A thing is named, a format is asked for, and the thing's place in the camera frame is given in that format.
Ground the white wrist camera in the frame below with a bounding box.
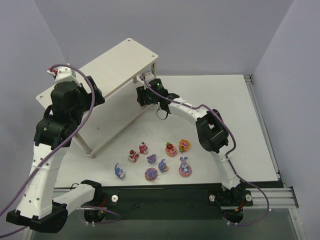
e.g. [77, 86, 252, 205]
[139, 71, 155, 82]
[47, 67, 76, 84]

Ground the aluminium frame rail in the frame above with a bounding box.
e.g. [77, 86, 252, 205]
[219, 186, 300, 210]

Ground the pink striped bear with strawberry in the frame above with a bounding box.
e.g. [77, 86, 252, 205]
[127, 149, 140, 163]

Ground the purple bunny with blue bow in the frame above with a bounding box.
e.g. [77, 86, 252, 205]
[114, 163, 126, 180]

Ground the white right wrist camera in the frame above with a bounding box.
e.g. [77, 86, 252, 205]
[139, 71, 155, 82]

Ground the pink bear in yellow flower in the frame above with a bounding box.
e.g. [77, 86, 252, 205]
[178, 139, 191, 153]

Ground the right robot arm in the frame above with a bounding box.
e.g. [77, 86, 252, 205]
[136, 78, 242, 191]

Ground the white wooden two-tier shelf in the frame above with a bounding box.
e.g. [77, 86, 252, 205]
[35, 37, 160, 159]

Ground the pink bear on tan donut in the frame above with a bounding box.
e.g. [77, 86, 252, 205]
[165, 142, 178, 157]

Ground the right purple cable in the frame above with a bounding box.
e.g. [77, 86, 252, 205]
[139, 73, 272, 226]

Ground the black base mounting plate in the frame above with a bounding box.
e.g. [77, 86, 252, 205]
[87, 183, 253, 220]

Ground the purple bunny with pink base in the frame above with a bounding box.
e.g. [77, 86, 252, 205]
[158, 159, 169, 173]

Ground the small purple bunny figure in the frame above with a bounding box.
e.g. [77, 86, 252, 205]
[147, 154, 157, 164]

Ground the pink bear with strawberry hat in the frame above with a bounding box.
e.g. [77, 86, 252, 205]
[139, 141, 149, 154]

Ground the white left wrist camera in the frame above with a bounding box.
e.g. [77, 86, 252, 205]
[47, 67, 76, 84]

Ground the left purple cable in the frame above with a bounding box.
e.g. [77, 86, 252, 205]
[0, 64, 97, 218]

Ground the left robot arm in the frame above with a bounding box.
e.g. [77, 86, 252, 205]
[6, 76, 105, 233]

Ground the purple cable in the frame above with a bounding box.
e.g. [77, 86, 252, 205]
[139, 73, 272, 226]
[0, 64, 97, 218]

